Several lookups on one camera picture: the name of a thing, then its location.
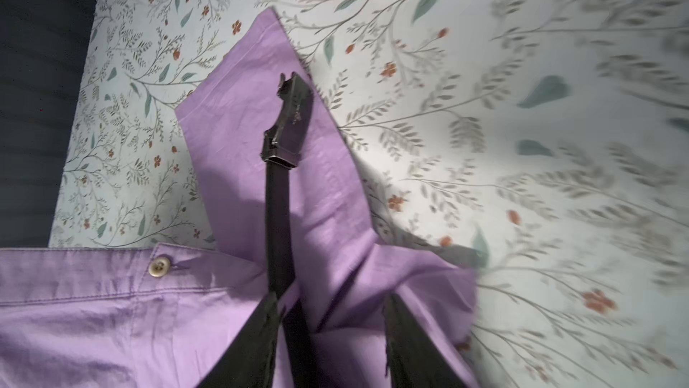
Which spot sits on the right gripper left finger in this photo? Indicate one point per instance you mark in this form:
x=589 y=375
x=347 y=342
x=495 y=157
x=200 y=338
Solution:
x=250 y=360

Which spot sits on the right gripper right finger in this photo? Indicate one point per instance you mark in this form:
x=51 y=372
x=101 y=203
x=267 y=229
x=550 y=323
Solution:
x=412 y=358

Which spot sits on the purple trousers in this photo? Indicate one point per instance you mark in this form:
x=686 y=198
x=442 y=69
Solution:
x=300 y=290

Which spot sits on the black leather belt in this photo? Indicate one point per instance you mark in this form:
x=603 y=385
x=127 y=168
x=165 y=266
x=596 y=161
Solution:
x=281 y=153

